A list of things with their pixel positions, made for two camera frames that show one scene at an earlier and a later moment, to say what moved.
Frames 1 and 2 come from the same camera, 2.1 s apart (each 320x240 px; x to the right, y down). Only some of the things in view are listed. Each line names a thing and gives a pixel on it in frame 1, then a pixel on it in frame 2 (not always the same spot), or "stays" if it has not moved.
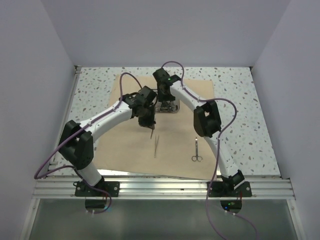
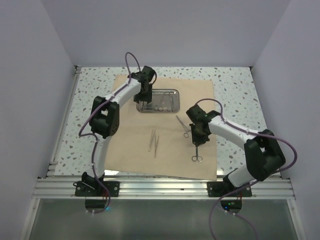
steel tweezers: (156, 143) stays
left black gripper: (149, 122) -> (147, 98)
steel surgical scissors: (194, 158) stays
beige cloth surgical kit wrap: (172, 148) stays
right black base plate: (217, 189) stays
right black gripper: (161, 97) -> (197, 141)
